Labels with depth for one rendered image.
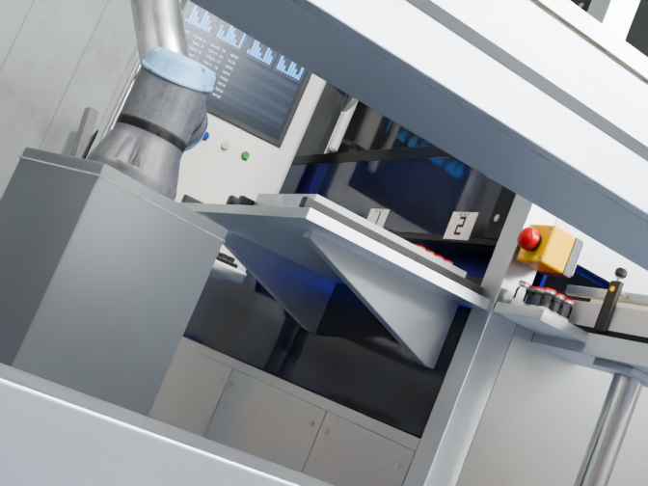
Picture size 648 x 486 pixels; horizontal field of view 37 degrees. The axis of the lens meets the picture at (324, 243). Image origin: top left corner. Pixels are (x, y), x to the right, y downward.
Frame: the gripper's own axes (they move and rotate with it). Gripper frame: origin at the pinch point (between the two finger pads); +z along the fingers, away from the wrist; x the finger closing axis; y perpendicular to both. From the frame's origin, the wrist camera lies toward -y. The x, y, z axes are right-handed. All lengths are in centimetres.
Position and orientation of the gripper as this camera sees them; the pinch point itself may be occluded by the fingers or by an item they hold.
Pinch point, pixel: (349, 106)
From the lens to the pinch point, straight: 172.3
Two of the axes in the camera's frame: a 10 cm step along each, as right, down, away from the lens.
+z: -3.8, 9.1, -1.4
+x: 4.5, 0.5, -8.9
